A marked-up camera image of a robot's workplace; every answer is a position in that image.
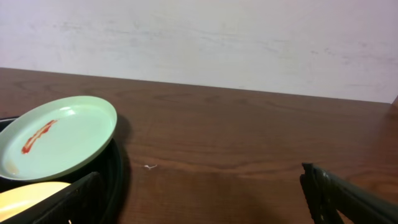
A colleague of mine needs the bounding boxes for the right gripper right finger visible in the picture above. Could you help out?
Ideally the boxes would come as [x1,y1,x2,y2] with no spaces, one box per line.
[300,163,397,224]

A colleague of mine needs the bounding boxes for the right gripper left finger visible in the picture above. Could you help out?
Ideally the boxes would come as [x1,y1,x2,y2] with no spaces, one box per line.
[4,172,101,224]

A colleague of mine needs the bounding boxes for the mint green plate with stain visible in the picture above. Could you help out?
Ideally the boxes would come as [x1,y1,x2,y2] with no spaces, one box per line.
[1,96,118,181]

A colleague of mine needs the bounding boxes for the round black tray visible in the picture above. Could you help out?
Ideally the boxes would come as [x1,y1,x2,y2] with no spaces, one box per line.
[0,116,125,224]

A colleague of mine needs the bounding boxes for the yellow plate with stain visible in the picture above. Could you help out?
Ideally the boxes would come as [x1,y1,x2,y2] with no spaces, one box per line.
[1,182,70,222]

